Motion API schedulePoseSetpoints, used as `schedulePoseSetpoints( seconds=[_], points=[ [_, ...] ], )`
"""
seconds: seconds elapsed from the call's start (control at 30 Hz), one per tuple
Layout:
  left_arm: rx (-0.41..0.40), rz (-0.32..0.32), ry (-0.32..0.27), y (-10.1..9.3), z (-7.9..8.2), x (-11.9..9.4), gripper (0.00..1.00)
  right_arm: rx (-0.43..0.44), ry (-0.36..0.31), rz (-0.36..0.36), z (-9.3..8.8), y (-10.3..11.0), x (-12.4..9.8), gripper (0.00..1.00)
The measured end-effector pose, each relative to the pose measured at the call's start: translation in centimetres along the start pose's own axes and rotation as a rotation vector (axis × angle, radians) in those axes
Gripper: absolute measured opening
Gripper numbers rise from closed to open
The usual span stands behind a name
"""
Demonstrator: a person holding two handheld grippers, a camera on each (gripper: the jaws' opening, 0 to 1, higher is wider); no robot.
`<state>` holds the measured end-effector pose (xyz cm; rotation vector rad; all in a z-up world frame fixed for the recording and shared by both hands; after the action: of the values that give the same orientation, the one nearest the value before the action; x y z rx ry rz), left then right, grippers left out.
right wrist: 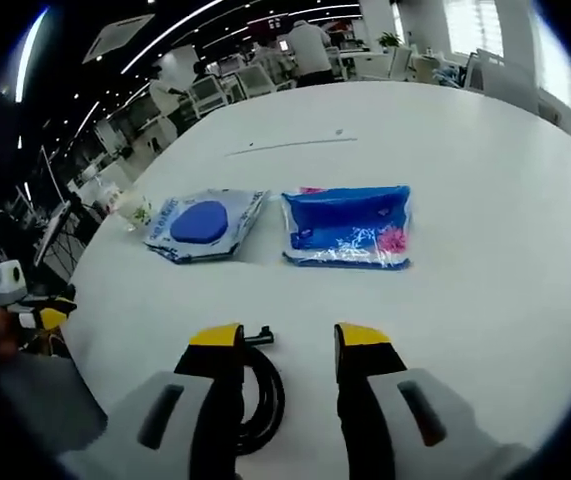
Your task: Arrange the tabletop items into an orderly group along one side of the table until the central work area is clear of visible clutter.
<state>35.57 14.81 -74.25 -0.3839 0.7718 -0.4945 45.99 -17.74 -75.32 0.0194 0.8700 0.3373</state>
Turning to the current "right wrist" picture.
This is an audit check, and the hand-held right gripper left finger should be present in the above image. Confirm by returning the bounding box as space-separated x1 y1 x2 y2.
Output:
59 322 246 480

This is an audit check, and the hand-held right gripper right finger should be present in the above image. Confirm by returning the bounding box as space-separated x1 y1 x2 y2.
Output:
333 322 499 480

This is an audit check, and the black cable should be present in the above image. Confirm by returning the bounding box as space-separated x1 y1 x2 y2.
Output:
237 324 286 459

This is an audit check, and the clear plastic water bottle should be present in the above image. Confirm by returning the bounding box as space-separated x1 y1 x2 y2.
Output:
95 174 125 217

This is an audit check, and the white leaf-print paper cup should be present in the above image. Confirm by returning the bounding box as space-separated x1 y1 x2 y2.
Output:
117 192 154 232

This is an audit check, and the light blue wet wipes packet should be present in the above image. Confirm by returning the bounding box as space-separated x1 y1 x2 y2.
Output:
143 187 271 265

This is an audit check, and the blue tissue packet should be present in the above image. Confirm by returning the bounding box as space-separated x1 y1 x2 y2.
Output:
280 184 414 271

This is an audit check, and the person's left hand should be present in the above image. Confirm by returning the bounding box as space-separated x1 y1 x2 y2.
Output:
0 307 30 357

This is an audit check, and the desk with black legs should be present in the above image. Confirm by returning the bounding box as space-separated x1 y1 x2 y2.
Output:
34 144 101 271

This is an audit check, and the grey mesh office chair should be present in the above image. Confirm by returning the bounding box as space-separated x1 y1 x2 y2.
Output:
0 349 109 480

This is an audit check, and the white office chair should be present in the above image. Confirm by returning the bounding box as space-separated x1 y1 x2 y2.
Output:
189 77 229 114
474 47 541 114
239 67 276 99

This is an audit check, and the ceiling air vent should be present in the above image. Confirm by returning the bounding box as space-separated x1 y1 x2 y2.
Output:
82 13 156 65

